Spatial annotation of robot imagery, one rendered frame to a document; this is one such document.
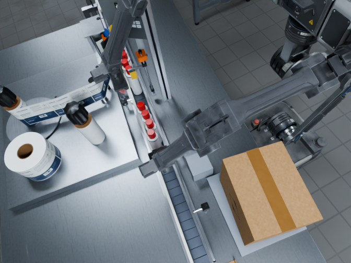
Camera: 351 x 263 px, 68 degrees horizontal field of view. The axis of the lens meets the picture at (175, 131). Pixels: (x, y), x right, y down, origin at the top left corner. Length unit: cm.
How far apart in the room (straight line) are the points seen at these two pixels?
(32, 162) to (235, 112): 101
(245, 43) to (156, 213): 214
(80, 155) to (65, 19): 256
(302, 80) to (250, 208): 46
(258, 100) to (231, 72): 205
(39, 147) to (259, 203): 99
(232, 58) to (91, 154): 185
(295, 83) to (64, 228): 115
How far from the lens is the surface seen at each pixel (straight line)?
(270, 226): 97
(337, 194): 233
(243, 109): 60
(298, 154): 206
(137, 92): 147
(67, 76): 175
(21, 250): 150
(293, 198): 101
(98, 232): 133
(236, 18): 321
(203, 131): 60
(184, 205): 120
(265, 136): 204
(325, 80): 82
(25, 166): 136
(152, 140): 114
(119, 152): 135
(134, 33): 115
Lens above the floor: 206
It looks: 62 degrees down
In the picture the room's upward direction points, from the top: 14 degrees counter-clockwise
